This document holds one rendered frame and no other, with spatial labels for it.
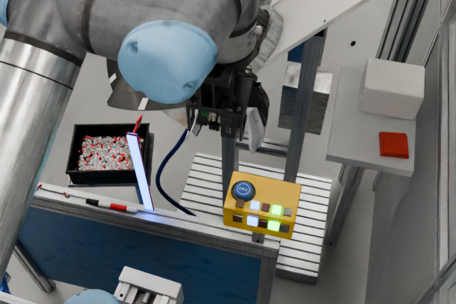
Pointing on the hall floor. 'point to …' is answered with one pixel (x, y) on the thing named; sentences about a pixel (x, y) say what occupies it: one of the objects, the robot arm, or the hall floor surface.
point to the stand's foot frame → (208, 207)
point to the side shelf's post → (353, 176)
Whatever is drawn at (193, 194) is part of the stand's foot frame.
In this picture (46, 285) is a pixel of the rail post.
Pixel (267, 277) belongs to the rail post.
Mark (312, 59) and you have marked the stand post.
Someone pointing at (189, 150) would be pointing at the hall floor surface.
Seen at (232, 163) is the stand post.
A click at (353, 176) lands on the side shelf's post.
